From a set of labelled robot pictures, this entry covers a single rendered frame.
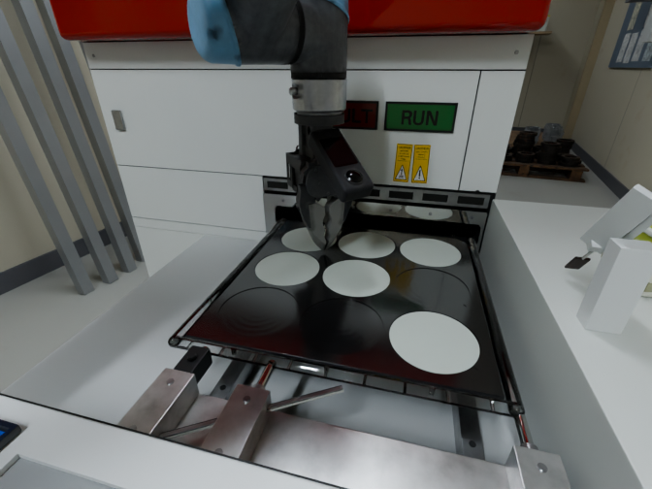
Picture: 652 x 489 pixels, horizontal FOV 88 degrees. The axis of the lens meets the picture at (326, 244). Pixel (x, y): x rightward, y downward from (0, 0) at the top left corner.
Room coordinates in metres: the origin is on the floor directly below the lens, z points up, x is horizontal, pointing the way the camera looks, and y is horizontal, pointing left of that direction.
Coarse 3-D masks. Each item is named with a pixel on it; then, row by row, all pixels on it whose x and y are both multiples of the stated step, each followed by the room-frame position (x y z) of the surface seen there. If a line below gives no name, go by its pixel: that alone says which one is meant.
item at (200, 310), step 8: (280, 224) 0.61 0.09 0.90; (272, 232) 0.57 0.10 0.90; (264, 240) 0.54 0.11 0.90; (256, 248) 0.51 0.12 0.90; (248, 256) 0.48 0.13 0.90; (240, 264) 0.46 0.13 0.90; (232, 272) 0.43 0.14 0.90; (240, 272) 0.44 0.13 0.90; (224, 280) 0.41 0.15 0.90; (232, 280) 0.42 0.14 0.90; (216, 288) 0.39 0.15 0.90; (224, 288) 0.40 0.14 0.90; (216, 296) 0.38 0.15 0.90; (208, 304) 0.36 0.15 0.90; (200, 312) 0.34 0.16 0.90; (192, 320) 0.33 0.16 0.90; (184, 328) 0.31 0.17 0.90; (184, 336) 0.30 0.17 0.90
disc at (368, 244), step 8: (360, 232) 0.58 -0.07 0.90; (368, 232) 0.58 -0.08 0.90; (344, 240) 0.55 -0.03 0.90; (352, 240) 0.55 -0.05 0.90; (360, 240) 0.55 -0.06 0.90; (368, 240) 0.55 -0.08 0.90; (376, 240) 0.55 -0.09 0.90; (384, 240) 0.55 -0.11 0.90; (344, 248) 0.51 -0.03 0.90; (352, 248) 0.51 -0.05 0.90; (360, 248) 0.51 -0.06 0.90; (368, 248) 0.51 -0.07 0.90; (376, 248) 0.51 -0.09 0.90; (384, 248) 0.51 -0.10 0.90; (392, 248) 0.51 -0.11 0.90; (360, 256) 0.49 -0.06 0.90; (368, 256) 0.49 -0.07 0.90; (376, 256) 0.49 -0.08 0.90
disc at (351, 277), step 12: (336, 264) 0.46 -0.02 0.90; (348, 264) 0.46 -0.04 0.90; (360, 264) 0.46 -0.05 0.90; (372, 264) 0.46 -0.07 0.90; (324, 276) 0.43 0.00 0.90; (336, 276) 0.43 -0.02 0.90; (348, 276) 0.43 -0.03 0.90; (360, 276) 0.43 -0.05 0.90; (372, 276) 0.43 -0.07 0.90; (384, 276) 0.43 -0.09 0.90; (336, 288) 0.40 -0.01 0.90; (348, 288) 0.40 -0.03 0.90; (360, 288) 0.40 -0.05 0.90; (372, 288) 0.40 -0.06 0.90; (384, 288) 0.40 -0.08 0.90
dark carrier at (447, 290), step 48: (240, 288) 0.40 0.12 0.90; (288, 288) 0.40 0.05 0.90; (432, 288) 0.40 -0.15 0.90; (192, 336) 0.30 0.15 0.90; (240, 336) 0.30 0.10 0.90; (288, 336) 0.30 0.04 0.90; (336, 336) 0.30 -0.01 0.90; (384, 336) 0.30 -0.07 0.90; (480, 336) 0.30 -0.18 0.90; (432, 384) 0.23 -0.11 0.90; (480, 384) 0.23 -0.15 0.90
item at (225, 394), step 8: (232, 360) 0.31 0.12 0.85; (232, 368) 0.30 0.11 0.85; (240, 368) 0.30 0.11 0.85; (248, 368) 0.31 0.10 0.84; (224, 376) 0.29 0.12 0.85; (232, 376) 0.29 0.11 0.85; (240, 376) 0.29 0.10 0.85; (248, 376) 0.31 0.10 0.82; (216, 384) 0.27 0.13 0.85; (224, 384) 0.27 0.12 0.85; (232, 384) 0.27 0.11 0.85; (216, 392) 0.26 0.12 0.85; (224, 392) 0.26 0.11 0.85; (232, 392) 0.27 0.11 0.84
